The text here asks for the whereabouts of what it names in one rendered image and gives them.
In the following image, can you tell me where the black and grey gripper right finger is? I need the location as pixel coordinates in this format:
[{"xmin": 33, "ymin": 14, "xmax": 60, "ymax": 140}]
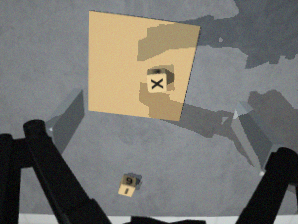
[{"xmin": 231, "ymin": 101, "xmax": 298, "ymax": 224}]

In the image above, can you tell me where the tan letter block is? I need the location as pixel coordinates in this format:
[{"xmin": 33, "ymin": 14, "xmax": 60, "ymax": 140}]
[
  {"xmin": 147, "ymin": 68, "xmax": 167, "ymax": 93},
  {"xmin": 118, "ymin": 175, "xmax": 136, "ymax": 197}
]

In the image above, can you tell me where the tan flat mat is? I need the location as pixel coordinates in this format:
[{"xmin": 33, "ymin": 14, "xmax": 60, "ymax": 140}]
[{"xmin": 89, "ymin": 11, "xmax": 201, "ymax": 121}]

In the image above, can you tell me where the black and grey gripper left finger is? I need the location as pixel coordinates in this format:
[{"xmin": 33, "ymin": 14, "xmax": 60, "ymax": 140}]
[{"xmin": 0, "ymin": 88, "xmax": 112, "ymax": 224}]

